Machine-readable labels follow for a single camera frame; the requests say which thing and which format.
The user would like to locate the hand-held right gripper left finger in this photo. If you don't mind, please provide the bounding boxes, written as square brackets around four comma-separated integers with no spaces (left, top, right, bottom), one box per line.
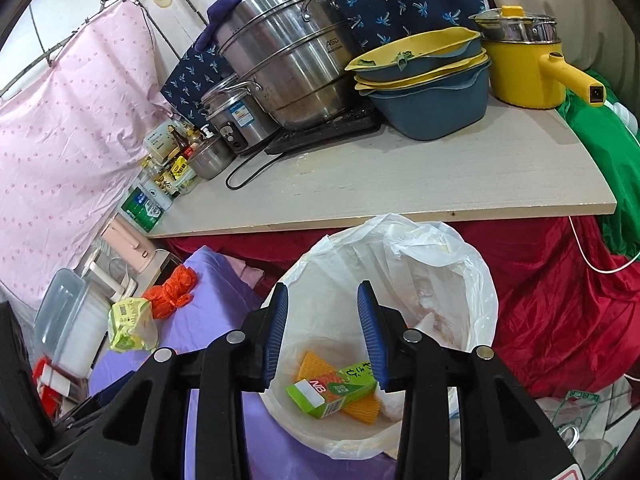
[60,282,291,480]

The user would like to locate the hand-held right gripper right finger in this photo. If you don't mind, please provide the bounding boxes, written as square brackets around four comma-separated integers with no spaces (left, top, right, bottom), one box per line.
[356,281,581,480]

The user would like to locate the orange waffle sponge cloth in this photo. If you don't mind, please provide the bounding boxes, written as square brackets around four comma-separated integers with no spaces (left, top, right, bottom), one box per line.
[295,351,337,386]

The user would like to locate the green cardboard box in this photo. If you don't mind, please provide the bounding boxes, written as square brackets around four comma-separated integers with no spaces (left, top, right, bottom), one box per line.
[286,360,378,419]

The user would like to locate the white bagged trash bin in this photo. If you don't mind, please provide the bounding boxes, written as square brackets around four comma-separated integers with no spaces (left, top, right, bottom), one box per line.
[260,212,501,461]

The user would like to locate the purple tablecloth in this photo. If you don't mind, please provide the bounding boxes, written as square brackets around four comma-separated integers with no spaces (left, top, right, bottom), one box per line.
[89,246,401,480]

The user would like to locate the white dish rack grey lid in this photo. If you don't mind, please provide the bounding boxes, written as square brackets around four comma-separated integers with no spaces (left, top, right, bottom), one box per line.
[32,267,113,378]

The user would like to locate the red-orange plastic bag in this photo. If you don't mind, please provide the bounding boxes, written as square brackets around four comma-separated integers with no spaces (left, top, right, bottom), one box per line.
[142,265,197,320]

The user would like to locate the yellow tissue pack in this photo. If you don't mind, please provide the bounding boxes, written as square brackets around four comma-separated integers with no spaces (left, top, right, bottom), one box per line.
[107,296,161,353]

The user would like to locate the cream glass electric kettle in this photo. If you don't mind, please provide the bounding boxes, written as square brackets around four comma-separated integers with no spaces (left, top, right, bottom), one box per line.
[82,240,138,306]

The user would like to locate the wooden shelf board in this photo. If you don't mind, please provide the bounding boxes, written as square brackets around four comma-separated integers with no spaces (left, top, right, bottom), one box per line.
[147,95,618,240]

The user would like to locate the pink electric kettle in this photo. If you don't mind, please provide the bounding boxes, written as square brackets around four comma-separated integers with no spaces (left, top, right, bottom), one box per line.
[100,215,156,273]

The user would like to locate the red cloth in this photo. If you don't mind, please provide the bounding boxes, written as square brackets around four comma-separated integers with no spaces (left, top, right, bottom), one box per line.
[165,212,640,401]

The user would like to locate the small steel pot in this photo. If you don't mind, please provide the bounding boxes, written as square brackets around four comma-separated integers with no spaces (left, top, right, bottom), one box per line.
[187,135,236,181]

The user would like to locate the black induction cooktop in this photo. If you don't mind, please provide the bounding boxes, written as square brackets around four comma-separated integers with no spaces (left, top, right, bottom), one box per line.
[264,102,383,157]

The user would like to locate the dark soy sauce bottle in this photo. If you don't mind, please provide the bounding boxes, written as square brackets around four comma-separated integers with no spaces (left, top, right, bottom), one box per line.
[170,125,193,161]

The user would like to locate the steel rice cooker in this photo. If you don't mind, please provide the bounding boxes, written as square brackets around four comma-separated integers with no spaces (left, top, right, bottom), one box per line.
[200,72,283,156]

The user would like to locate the clear glass jar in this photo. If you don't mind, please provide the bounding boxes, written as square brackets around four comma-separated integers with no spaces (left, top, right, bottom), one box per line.
[550,422,586,456]

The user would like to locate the white carton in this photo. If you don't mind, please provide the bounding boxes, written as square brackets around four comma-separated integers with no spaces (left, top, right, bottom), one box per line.
[144,122,178,161]

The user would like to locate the blue yellow basin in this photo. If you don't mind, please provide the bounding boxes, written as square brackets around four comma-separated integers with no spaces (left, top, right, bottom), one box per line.
[367,60,493,142]
[345,26,483,73]
[354,47,490,92]

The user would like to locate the pink dotted cloth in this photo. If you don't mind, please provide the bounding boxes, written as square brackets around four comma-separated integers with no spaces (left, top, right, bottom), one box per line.
[0,2,173,311]

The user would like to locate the large steel steamer pot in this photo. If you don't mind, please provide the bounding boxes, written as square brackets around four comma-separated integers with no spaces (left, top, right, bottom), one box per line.
[215,0,366,131]

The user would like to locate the green cloth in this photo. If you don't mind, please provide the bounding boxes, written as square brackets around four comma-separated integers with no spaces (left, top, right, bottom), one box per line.
[555,67,640,266]

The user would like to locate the yellow electric pot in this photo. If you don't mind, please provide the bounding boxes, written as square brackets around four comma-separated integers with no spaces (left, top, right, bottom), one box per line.
[469,5,606,110]

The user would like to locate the purple cloth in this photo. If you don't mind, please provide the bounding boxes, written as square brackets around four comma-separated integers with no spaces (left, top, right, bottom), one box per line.
[192,0,308,53]

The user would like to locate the white plastic bottle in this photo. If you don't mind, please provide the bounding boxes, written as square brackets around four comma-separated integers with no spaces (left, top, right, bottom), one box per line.
[607,100,640,133]

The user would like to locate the beige cloth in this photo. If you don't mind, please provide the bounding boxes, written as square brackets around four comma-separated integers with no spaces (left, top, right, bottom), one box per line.
[475,0,626,81]

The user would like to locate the black power cable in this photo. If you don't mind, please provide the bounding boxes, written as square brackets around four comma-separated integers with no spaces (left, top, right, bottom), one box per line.
[225,152,286,191]

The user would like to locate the white cable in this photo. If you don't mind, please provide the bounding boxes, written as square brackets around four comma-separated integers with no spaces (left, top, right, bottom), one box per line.
[567,216,640,276]

